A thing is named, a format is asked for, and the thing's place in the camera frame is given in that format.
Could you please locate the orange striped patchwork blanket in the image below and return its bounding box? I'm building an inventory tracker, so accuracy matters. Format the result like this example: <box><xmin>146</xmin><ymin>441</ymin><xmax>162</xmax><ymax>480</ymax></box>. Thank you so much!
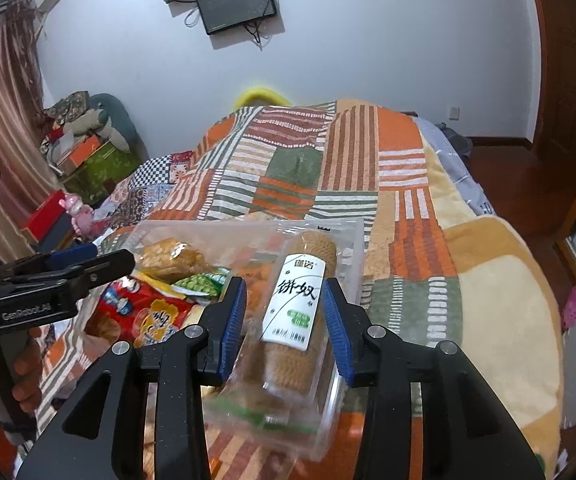
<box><xmin>38</xmin><ymin>100</ymin><xmax>448</xmax><ymax>480</ymax></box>

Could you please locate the person's left hand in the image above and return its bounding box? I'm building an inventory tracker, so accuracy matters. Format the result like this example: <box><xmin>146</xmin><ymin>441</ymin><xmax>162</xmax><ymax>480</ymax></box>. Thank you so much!
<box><xmin>12</xmin><ymin>337</ymin><xmax>45</xmax><ymax>402</ymax></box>

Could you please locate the checkered patchwork quilt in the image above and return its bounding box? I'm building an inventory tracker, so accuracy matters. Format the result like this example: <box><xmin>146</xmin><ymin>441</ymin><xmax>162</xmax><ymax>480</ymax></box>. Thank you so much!
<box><xmin>93</xmin><ymin>150</ymin><xmax>199</xmax><ymax>221</ymax></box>

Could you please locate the red box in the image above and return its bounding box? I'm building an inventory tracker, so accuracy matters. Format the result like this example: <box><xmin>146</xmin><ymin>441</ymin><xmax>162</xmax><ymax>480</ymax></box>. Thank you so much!
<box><xmin>20</xmin><ymin>189</ymin><xmax>76</xmax><ymax>243</ymax></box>

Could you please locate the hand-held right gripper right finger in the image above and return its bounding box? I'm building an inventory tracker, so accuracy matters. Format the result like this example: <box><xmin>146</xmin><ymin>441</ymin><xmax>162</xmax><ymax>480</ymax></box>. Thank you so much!
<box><xmin>320</xmin><ymin>277</ymin><xmax>548</xmax><ymax>480</ymax></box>

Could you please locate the clear round biscuit pack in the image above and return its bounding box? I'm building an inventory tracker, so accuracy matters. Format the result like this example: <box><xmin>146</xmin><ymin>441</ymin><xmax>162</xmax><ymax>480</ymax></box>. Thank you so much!
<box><xmin>202</xmin><ymin>220</ymin><xmax>366</xmax><ymax>462</ymax></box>

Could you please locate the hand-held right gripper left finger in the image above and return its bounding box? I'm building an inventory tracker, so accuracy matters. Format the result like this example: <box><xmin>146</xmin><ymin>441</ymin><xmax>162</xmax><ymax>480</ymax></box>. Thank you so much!
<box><xmin>15</xmin><ymin>276</ymin><xmax>249</xmax><ymax>480</ymax></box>

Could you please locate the black cable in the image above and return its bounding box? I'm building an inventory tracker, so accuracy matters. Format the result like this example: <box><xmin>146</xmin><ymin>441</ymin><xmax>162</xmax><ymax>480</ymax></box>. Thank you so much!
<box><xmin>245</xmin><ymin>20</ymin><xmax>273</xmax><ymax>48</ymax></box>

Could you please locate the wooden room door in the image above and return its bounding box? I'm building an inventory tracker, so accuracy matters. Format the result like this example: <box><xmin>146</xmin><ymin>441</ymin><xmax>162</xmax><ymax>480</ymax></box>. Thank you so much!
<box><xmin>522</xmin><ymin>0</ymin><xmax>576</xmax><ymax>161</ymax></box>

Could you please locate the orange box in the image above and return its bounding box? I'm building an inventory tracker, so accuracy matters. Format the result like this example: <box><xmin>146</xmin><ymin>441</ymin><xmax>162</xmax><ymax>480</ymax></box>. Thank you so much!
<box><xmin>55</xmin><ymin>139</ymin><xmax>104</xmax><ymax>171</ymax></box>

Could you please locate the brown striped curtain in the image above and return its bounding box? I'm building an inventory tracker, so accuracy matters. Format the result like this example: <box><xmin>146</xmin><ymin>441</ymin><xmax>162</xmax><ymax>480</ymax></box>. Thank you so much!
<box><xmin>0</xmin><ymin>0</ymin><xmax>56</xmax><ymax>261</ymax></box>

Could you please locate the orange fried snack bag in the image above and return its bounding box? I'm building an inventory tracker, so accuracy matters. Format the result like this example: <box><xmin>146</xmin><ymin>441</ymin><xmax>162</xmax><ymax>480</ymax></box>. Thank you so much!
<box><xmin>238</xmin><ymin>260</ymin><xmax>283</xmax><ymax>321</ymax></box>

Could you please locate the pink slipper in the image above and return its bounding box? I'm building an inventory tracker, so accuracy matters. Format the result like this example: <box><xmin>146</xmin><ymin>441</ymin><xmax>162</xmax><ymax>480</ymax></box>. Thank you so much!
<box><xmin>562</xmin><ymin>285</ymin><xmax>576</xmax><ymax>331</ymax></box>

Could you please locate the yellow nuts packet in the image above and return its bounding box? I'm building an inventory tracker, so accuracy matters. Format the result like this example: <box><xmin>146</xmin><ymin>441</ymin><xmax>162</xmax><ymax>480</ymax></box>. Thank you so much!
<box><xmin>138</xmin><ymin>237</ymin><xmax>219</xmax><ymax>283</ymax></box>

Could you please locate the red snack bag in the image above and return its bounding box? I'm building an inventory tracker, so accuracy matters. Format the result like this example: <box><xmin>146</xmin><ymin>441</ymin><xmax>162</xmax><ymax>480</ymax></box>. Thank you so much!
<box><xmin>85</xmin><ymin>280</ymin><xmax>196</xmax><ymax>351</ymax></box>

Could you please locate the clear plastic storage container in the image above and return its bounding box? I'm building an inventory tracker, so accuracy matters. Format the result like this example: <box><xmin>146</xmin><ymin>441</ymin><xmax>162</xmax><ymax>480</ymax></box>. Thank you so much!
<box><xmin>95</xmin><ymin>217</ymin><xmax>369</xmax><ymax>351</ymax></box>

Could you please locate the pink doll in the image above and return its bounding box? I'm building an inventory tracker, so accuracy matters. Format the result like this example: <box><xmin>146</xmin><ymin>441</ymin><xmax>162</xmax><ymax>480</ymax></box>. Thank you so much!
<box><xmin>63</xmin><ymin>192</ymin><xmax>96</xmax><ymax>236</ymax></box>

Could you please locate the green pea snack packet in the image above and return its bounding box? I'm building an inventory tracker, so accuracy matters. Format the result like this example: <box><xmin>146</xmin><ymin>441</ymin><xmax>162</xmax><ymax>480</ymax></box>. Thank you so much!
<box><xmin>175</xmin><ymin>270</ymin><xmax>231</xmax><ymax>306</ymax></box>

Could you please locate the beige fleece blanket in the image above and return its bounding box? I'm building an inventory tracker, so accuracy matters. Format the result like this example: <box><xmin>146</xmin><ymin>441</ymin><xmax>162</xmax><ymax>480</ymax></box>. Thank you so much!
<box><xmin>333</xmin><ymin>97</ymin><xmax>568</xmax><ymax>480</ymax></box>

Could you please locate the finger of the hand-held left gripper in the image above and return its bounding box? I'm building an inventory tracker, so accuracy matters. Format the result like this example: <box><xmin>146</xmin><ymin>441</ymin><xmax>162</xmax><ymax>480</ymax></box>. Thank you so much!
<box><xmin>0</xmin><ymin>249</ymin><xmax>136</xmax><ymax>291</ymax></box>
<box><xmin>0</xmin><ymin>244</ymin><xmax>101</xmax><ymax>273</ymax></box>

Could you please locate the pile of plush toys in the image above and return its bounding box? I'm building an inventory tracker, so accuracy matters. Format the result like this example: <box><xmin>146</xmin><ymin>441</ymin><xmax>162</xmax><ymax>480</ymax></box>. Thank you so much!
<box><xmin>38</xmin><ymin>91</ymin><xmax>114</xmax><ymax>146</ymax></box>

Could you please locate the small wall monitor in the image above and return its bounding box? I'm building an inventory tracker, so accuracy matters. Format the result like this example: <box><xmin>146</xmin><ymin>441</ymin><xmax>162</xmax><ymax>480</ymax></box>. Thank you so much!
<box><xmin>194</xmin><ymin>0</ymin><xmax>279</xmax><ymax>36</ymax></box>

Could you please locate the dark grey box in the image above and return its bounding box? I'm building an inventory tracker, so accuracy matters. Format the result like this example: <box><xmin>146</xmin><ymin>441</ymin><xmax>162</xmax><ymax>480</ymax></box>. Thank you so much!
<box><xmin>38</xmin><ymin>215</ymin><xmax>76</xmax><ymax>253</ymax></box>

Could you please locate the yellow hoop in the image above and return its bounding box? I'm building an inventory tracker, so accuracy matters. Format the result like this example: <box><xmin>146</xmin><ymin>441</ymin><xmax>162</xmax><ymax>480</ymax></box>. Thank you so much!
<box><xmin>233</xmin><ymin>86</ymin><xmax>289</xmax><ymax>108</ymax></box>

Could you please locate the grey bed sheet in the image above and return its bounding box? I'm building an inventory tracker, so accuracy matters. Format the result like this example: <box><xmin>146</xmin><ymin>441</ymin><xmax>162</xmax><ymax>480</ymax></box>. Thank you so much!
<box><xmin>413</xmin><ymin>115</ymin><xmax>498</xmax><ymax>218</ymax></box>

